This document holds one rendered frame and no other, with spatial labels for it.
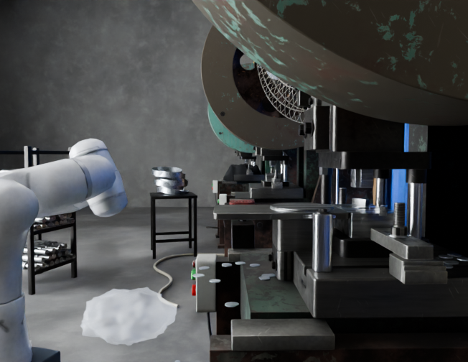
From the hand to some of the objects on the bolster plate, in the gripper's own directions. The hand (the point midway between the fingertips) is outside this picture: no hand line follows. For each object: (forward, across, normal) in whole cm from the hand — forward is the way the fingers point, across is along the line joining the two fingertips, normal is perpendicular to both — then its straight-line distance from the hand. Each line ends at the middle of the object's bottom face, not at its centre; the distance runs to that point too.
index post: (-34, +95, -62) cm, 119 cm away
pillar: (-38, +114, -52) cm, 130 cm away
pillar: (-38, +113, -36) cm, 124 cm away
